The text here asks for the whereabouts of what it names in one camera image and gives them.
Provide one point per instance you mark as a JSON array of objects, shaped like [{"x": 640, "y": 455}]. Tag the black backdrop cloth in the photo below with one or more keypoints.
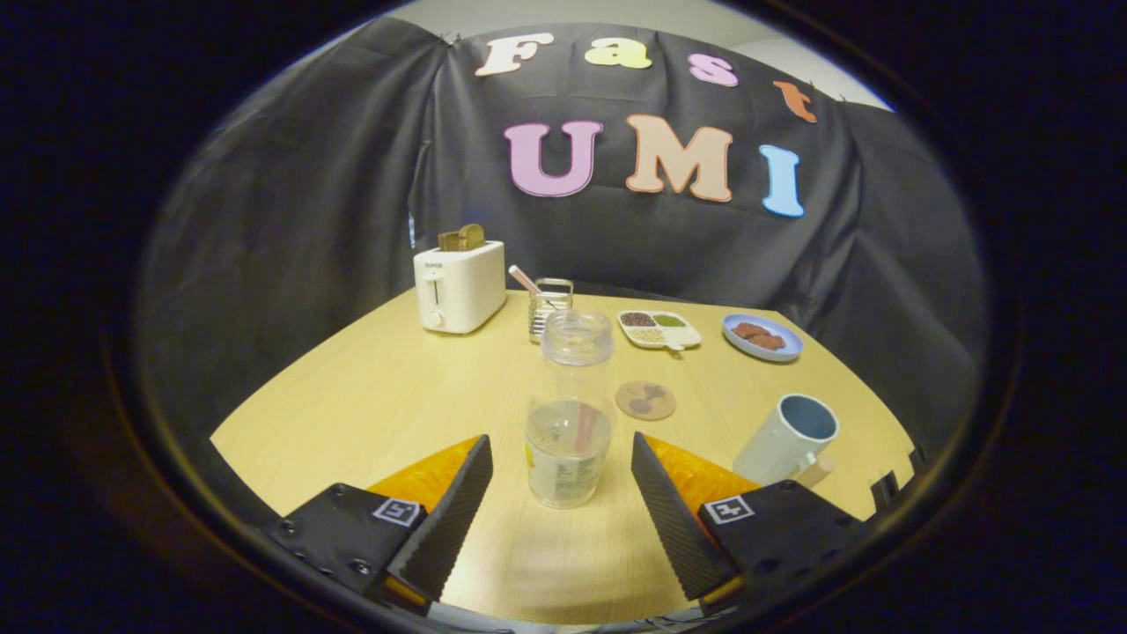
[{"x": 290, "y": 220}]

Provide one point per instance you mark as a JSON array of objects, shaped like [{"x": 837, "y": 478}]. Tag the brown cookies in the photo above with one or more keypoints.
[{"x": 759, "y": 335}]

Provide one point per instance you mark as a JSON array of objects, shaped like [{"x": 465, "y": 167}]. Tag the clear plastic juice bottle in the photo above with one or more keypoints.
[{"x": 570, "y": 414}]

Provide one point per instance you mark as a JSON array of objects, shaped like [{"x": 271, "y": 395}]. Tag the white toaster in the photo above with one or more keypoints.
[{"x": 460, "y": 286}]

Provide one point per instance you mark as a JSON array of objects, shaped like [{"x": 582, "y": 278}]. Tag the white divided snack dish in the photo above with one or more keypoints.
[{"x": 659, "y": 328}]

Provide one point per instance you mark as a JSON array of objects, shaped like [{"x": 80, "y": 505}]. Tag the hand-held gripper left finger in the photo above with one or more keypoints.
[{"x": 451, "y": 519}]

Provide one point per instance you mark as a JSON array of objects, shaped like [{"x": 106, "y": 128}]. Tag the blue plate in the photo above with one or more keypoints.
[{"x": 762, "y": 338}]

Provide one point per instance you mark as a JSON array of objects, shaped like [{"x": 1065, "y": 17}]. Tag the round cork coaster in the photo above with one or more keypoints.
[{"x": 645, "y": 400}]

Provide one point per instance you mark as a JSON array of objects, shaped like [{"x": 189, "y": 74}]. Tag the metal mesh utensil holder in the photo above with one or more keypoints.
[{"x": 549, "y": 308}]

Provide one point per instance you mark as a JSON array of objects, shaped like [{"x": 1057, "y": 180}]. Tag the white cup with blue inside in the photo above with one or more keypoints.
[{"x": 786, "y": 440}]

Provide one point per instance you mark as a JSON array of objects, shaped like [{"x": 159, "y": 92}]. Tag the wooden table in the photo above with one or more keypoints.
[{"x": 370, "y": 396}]

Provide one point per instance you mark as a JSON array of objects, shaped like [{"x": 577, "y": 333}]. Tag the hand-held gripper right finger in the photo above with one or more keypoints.
[{"x": 673, "y": 519}]

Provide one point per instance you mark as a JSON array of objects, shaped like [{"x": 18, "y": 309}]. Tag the brown bread slice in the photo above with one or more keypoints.
[{"x": 463, "y": 237}]

